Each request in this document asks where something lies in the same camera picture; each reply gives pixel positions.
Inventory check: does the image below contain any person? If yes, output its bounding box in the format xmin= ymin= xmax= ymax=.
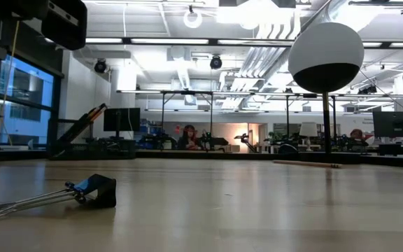
xmin=349 ymin=128 xmax=371 ymax=147
xmin=177 ymin=124 xmax=202 ymax=151

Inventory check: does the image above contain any black binder clip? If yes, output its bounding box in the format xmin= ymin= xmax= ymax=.
xmin=0 ymin=174 xmax=118 ymax=221

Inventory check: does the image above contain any black ceiling spotlight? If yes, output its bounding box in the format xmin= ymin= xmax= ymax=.
xmin=209 ymin=55 xmax=223 ymax=71
xmin=93 ymin=58 xmax=108 ymax=74

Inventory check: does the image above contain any black aluminium table frame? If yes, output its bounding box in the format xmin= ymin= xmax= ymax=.
xmin=0 ymin=149 xmax=403 ymax=169

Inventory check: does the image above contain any black mesh desk organizer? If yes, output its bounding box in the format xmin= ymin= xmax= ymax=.
xmin=46 ymin=118 xmax=136 ymax=161

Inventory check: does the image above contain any white shade table lamp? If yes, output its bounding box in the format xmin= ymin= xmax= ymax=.
xmin=298 ymin=121 xmax=319 ymax=152

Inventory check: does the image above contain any white ring light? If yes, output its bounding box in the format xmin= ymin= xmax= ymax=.
xmin=183 ymin=4 xmax=204 ymax=29

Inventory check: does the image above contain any dark framed window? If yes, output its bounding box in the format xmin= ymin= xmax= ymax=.
xmin=0 ymin=52 xmax=62 ymax=151

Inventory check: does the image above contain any black metal rig frame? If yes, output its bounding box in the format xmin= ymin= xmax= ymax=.
xmin=159 ymin=90 xmax=215 ymax=150

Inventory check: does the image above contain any black monitor on stand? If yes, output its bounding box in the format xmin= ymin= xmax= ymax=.
xmin=372 ymin=111 xmax=403 ymax=139
xmin=103 ymin=107 xmax=141 ymax=139

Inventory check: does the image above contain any natural wood pencil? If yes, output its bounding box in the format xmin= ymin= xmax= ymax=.
xmin=273 ymin=160 xmax=342 ymax=169

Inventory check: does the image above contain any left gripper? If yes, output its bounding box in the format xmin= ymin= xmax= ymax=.
xmin=19 ymin=0 xmax=88 ymax=51

